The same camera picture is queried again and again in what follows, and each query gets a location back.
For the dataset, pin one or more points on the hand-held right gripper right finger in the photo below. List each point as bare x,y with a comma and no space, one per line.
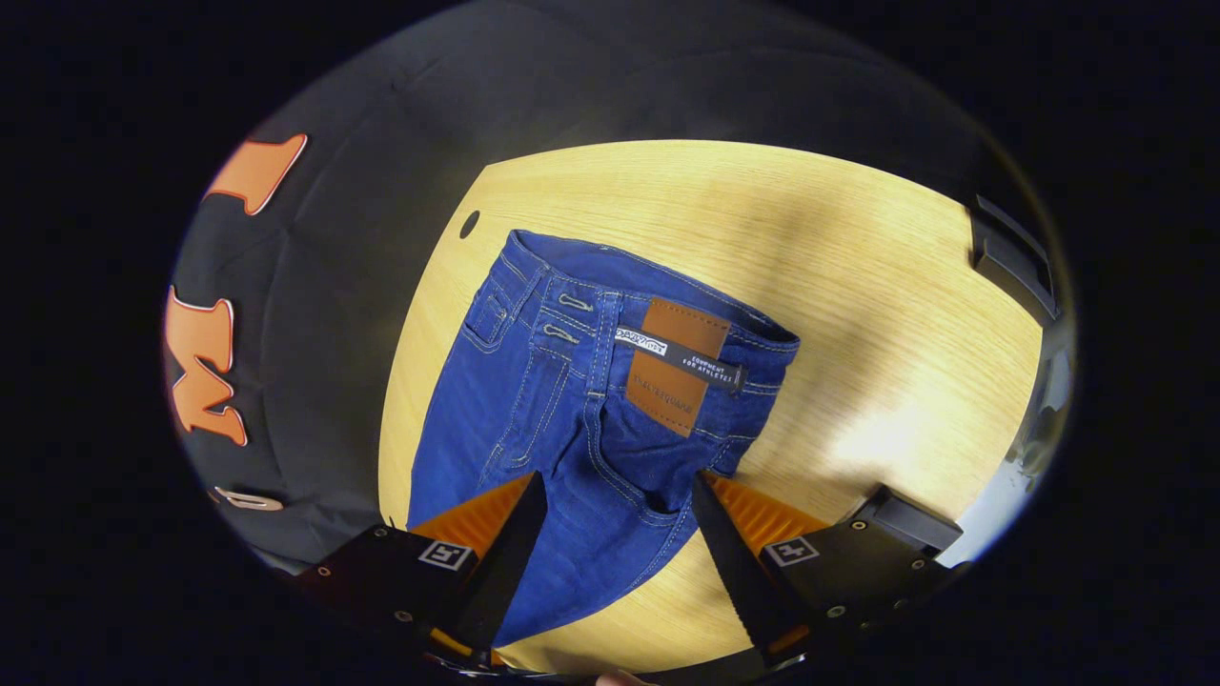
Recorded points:
739,581

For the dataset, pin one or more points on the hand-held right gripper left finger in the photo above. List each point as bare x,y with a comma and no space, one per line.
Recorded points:
505,572

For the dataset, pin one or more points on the blue denim jeans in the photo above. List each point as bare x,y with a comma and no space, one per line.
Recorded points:
534,400

